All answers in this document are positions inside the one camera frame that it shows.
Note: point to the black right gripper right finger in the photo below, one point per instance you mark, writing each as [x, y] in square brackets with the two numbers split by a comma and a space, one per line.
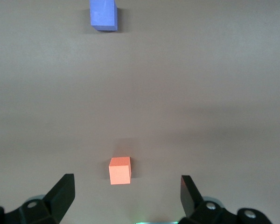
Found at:
[191, 200]

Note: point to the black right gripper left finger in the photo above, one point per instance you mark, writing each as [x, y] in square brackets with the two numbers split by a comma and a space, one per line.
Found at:
[58, 200]

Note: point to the orange foam block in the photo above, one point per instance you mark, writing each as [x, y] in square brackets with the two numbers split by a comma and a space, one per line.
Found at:
[119, 172]

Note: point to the purple foam block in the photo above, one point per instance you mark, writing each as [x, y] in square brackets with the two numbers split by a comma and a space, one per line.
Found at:
[102, 14]

